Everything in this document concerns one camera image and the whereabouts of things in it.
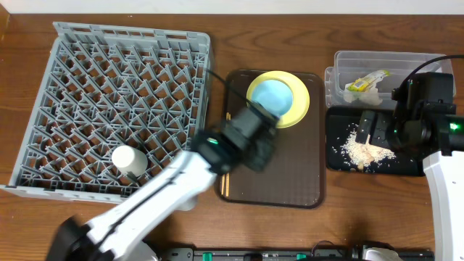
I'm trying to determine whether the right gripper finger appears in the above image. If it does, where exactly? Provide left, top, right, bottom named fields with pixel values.
left=370, top=117, right=392, bottom=149
left=355, top=110, right=376, bottom=144

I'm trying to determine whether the white tissue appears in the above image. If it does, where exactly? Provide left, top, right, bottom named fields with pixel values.
left=343, top=88, right=383, bottom=106

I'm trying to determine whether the green snack wrapper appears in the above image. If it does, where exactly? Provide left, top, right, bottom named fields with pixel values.
left=345, top=70, right=390, bottom=92

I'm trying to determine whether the light blue bowl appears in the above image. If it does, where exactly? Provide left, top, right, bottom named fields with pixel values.
left=251, top=80, right=293, bottom=117

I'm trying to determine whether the yellow round plate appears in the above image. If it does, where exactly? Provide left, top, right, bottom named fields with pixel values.
left=246, top=70, right=310, bottom=128

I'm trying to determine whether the pale green cup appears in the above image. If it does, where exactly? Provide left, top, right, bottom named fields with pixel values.
left=111, top=145, right=148, bottom=177

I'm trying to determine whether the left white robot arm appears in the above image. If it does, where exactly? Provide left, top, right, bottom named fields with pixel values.
left=46, top=124, right=277, bottom=260

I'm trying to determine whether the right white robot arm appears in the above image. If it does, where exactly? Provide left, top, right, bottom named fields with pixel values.
left=356, top=110, right=463, bottom=260

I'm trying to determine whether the black waste tray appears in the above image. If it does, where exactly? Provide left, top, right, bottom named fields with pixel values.
left=326, top=107, right=424, bottom=177

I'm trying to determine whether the grey plastic dishwasher rack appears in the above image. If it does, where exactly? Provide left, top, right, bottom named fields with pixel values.
left=1, top=22, right=214, bottom=204

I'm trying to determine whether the leftover rice food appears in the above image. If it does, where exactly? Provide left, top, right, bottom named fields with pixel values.
left=330, top=123, right=397, bottom=171

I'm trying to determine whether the dark brown serving tray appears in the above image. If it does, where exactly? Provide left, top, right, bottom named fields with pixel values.
left=215, top=72, right=326, bottom=209

